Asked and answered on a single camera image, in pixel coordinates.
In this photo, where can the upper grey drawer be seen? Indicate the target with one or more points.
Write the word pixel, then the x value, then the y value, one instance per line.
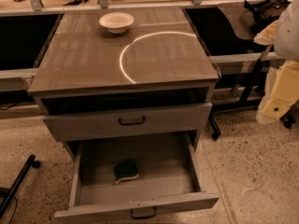
pixel 126 122

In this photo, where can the green yellow sponge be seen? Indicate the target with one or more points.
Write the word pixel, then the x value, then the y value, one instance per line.
pixel 125 170

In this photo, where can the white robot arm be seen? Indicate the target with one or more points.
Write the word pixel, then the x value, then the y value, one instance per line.
pixel 286 44

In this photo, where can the white bowl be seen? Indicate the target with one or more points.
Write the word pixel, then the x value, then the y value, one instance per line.
pixel 117 22

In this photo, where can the grey drawer cabinet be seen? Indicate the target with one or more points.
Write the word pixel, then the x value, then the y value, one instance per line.
pixel 158 61

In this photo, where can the open middle drawer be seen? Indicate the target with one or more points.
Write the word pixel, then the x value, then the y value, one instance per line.
pixel 169 180

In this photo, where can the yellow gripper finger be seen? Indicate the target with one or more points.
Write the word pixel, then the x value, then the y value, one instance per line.
pixel 281 92
pixel 267 35

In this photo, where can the black stand leg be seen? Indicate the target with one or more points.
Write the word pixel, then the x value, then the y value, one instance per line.
pixel 7 194

